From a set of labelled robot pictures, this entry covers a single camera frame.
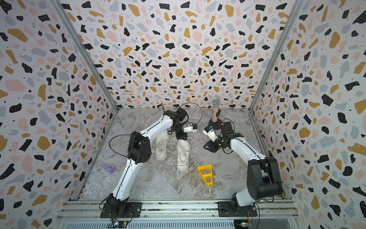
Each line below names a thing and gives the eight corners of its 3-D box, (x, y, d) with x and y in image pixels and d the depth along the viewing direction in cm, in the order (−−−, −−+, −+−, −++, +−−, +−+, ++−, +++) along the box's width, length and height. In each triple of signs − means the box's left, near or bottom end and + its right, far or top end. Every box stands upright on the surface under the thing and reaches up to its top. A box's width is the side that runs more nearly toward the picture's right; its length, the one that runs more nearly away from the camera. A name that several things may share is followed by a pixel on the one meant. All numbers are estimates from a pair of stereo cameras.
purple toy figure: (109, 175, 87) (104, 170, 82) (107, 170, 89) (102, 165, 84) (116, 171, 89) (111, 166, 83) (114, 166, 91) (110, 161, 85)
